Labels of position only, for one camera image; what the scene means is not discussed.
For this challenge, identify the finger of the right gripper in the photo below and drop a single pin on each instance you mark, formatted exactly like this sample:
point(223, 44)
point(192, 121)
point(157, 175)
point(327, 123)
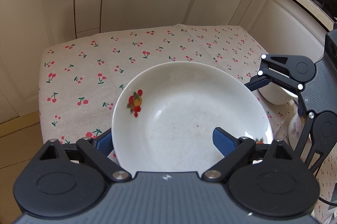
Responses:
point(257, 82)

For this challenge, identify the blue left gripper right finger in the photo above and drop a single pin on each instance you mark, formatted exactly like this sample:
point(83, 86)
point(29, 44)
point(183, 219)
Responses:
point(224, 142)

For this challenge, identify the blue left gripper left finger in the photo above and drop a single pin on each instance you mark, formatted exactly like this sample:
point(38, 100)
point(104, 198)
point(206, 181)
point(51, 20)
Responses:
point(103, 142)

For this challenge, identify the white floral bowl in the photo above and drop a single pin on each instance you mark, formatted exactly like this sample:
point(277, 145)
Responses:
point(276, 95)

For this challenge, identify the large white fruit-print plate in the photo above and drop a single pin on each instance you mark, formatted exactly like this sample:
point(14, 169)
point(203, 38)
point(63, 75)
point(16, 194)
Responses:
point(164, 118)

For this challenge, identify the white kitchen cabinets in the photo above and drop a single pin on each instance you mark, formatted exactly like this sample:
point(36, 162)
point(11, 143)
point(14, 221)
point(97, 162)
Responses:
point(30, 27)

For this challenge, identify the cherry print tablecloth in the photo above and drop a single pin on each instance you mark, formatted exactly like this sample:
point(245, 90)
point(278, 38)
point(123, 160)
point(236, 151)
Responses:
point(80, 81)

